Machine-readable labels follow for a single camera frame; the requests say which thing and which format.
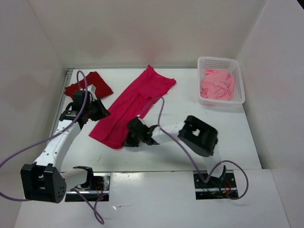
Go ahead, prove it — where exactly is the magenta t shirt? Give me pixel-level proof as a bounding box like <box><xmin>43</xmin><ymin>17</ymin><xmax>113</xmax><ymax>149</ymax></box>
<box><xmin>89</xmin><ymin>65</ymin><xmax>176</xmax><ymax>149</ymax></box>

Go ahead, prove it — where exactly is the light pink t shirt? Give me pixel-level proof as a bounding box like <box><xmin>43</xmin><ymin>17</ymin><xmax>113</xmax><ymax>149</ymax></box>
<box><xmin>200</xmin><ymin>69</ymin><xmax>235</xmax><ymax>101</ymax></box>

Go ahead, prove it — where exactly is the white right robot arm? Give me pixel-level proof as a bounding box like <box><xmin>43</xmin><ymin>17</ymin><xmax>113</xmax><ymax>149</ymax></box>
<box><xmin>122</xmin><ymin>115</ymin><xmax>227</xmax><ymax>187</ymax></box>

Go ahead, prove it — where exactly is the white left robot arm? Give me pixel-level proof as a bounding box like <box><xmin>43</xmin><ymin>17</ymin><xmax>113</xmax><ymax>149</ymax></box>
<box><xmin>20</xmin><ymin>85</ymin><xmax>110</xmax><ymax>203</ymax></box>

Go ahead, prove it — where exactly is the dark red folded t shirt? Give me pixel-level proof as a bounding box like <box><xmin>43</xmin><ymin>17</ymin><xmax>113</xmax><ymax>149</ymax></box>
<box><xmin>64</xmin><ymin>72</ymin><xmax>113</xmax><ymax>99</ymax></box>

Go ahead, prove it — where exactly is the white plastic basket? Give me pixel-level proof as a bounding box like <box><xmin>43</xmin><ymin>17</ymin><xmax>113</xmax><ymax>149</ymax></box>
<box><xmin>197</xmin><ymin>57</ymin><xmax>245</xmax><ymax>106</ymax></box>

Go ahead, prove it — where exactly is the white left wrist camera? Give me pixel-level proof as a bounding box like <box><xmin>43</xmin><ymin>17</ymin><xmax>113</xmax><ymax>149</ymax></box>
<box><xmin>87</xmin><ymin>84</ymin><xmax>96</xmax><ymax>95</ymax></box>

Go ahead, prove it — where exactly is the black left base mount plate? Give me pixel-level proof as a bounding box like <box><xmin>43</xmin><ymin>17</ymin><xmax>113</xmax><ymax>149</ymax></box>
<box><xmin>74</xmin><ymin>172</ymin><xmax>111</xmax><ymax>202</ymax></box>

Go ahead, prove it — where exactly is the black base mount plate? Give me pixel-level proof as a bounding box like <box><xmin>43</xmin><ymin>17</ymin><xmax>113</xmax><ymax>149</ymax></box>
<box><xmin>74</xmin><ymin>172</ymin><xmax>111</xmax><ymax>202</ymax></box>
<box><xmin>193</xmin><ymin>171</ymin><xmax>239</xmax><ymax>200</ymax></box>

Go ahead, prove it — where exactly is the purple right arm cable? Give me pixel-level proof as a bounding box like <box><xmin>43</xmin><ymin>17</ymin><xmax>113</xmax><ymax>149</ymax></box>
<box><xmin>136</xmin><ymin>96</ymin><xmax>249</xmax><ymax>201</ymax></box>

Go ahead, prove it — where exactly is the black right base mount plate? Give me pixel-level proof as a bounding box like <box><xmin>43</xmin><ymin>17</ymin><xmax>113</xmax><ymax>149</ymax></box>
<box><xmin>193</xmin><ymin>171</ymin><xmax>239</xmax><ymax>200</ymax></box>

